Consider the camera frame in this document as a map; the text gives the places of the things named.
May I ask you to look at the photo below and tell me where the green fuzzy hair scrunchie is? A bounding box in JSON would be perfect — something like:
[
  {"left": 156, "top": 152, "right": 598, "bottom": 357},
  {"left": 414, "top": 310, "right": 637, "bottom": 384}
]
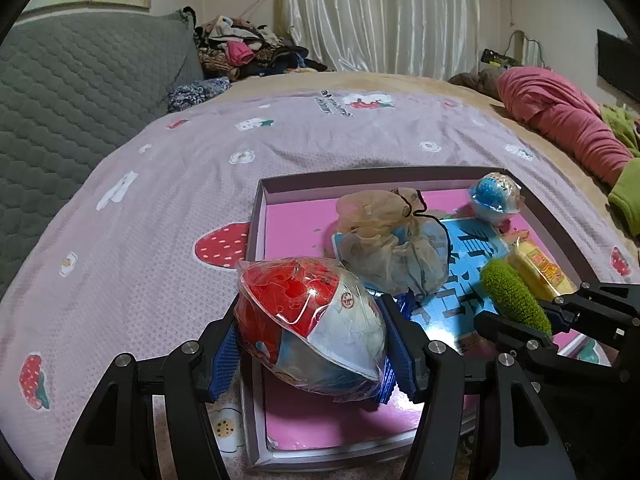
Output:
[{"left": 480, "top": 259, "right": 552, "bottom": 337}]

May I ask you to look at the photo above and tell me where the yellow packaged corn snack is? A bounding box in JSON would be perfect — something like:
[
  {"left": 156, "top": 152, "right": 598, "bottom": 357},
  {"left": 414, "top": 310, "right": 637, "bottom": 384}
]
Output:
[{"left": 506, "top": 237, "right": 578, "bottom": 301}]

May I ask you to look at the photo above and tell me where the blue oreo cookie packet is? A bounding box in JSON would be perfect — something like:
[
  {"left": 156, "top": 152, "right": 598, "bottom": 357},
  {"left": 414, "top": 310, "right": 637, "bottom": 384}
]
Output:
[{"left": 394, "top": 290, "right": 420, "bottom": 320}]

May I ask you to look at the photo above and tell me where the red white blue toy egg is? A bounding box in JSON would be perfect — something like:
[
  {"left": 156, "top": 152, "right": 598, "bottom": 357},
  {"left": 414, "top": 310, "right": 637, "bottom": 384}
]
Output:
[{"left": 234, "top": 257, "right": 386, "bottom": 402}]

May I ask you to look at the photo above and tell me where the beige mesh drawstring pouch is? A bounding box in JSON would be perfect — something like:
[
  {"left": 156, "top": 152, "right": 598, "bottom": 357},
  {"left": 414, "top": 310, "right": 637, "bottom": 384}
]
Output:
[{"left": 334, "top": 188, "right": 451, "bottom": 298}]

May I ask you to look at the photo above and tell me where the green fleece blanket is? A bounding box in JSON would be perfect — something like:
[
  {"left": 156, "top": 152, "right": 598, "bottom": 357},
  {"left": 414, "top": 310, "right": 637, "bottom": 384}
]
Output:
[{"left": 601, "top": 105, "right": 639, "bottom": 238}]

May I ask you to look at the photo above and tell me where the dark shallow box tray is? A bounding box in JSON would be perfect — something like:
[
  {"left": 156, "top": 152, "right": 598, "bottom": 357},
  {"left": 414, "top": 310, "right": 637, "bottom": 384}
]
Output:
[{"left": 241, "top": 164, "right": 604, "bottom": 474}]

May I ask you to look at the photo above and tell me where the purple strawberry print bedsheet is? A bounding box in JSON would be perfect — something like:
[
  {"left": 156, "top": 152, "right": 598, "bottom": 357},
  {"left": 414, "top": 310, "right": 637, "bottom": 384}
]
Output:
[{"left": 1, "top": 93, "right": 625, "bottom": 479}]

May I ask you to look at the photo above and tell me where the pink and blue book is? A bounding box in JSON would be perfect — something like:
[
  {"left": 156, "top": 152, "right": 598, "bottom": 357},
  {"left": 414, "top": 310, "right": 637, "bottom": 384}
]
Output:
[{"left": 261, "top": 188, "right": 582, "bottom": 452}]

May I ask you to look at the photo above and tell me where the pink quilted duvet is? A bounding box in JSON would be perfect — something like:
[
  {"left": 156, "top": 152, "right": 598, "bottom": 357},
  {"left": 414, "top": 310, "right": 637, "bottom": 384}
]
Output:
[{"left": 497, "top": 66, "right": 632, "bottom": 188}]

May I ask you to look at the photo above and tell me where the white satin curtain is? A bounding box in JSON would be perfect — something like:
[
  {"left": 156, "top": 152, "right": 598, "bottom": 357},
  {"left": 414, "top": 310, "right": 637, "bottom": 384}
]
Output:
[{"left": 278, "top": 0, "right": 480, "bottom": 80}]

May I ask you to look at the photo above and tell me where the blue patterned cloth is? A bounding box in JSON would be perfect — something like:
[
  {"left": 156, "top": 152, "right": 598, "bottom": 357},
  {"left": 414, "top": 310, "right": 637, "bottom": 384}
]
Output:
[{"left": 167, "top": 77, "right": 231, "bottom": 113}]

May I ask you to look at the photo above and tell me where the grey quilted headboard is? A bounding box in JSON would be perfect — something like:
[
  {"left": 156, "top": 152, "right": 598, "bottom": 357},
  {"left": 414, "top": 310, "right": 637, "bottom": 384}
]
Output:
[{"left": 1, "top": 6, "right": 203, "bottom": 289}]

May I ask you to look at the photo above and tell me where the pile of clothes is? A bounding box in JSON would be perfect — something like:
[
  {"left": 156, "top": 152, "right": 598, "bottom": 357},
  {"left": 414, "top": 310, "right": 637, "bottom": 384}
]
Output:
[{"left": 194, "top": 15, "right": 329, "bottom": 82}]

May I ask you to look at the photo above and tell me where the black wall television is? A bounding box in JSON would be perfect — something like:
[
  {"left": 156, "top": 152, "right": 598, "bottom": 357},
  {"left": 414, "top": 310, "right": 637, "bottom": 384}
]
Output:
[{"left": 597, "top": 29, "right": 640, "bottom": 102}]

